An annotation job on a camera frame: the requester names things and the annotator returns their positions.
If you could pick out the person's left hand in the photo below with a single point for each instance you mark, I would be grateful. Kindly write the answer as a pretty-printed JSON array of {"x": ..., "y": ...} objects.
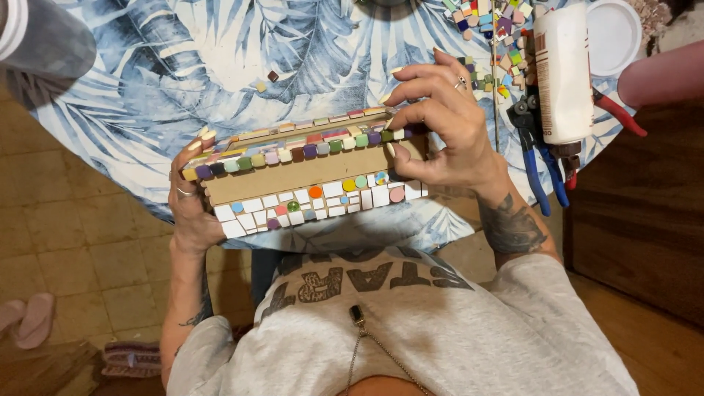
[{"x": 190, "y": 220}]

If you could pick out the person's right hand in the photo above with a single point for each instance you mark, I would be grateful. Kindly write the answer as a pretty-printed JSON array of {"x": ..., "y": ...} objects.
[{"x": 456, "y": 137}]

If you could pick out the person's left fingers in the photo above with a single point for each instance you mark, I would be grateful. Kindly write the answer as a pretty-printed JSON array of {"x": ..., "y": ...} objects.
[{"x": 201, "y": 138}]

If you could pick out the wooden box with mosaic tiles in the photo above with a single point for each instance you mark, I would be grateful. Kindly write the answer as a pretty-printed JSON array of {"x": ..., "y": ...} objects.
[{"x": 308, "y": 176}]

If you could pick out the blue leaf print tablecloth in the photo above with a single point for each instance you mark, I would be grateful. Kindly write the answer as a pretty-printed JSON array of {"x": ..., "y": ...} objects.
[{"x": 220, "y": 66}]

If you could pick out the small yellow tile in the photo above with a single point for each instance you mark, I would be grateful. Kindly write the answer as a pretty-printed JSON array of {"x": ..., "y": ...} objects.
[{"x": 261, "y": 87}]

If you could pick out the small brown tile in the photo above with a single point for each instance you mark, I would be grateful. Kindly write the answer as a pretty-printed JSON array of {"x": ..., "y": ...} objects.
[{"x": 273, "y": 76}]

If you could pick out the grey bottle with white band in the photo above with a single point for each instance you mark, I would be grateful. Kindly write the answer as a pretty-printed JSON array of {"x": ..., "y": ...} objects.
[{"x": 49, "y": 38}]

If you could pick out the purple knitted slipper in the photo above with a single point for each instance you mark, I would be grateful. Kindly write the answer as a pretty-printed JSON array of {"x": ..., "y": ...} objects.
[{"x": 132, "y": 358}]

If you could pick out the pink flip-flop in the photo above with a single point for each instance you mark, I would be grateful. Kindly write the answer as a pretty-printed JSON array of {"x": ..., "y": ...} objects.
[
  {"x": 36, "y": 322},
  {"x": 10, "y": 314}
]

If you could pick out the thin metal rod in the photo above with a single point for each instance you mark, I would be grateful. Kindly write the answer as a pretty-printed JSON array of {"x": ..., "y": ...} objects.
[{"x": 495, "y": 118}]

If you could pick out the grey printed shirt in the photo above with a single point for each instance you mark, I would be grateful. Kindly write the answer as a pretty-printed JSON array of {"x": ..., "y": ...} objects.
[{"x": 440, "y": 330}]

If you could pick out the pile of colourful mosaic tiles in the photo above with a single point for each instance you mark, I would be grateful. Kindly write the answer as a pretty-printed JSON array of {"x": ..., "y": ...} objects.
[{"x": 509, "y": 49}]

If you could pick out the white glue bottle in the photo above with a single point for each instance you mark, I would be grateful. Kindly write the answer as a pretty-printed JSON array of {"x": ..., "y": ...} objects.
[{"x": 562, "y": 77}]

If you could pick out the white round plastic lid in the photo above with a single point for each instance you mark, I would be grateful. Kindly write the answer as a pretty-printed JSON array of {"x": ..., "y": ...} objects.
[{"x": 611, "y": 36}]

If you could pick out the dark wooden furniture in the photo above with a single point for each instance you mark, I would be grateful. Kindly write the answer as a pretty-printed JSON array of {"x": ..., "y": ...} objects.
[{"x": 638, "y": 209}]

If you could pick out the pink rounded object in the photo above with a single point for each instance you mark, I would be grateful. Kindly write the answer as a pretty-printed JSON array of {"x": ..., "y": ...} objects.
[{"x": 663, "y": 74}]

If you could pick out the heap of beige tile fragments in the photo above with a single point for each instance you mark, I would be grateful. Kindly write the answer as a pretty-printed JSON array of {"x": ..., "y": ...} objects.
[{"x": 654, "y": 16}]

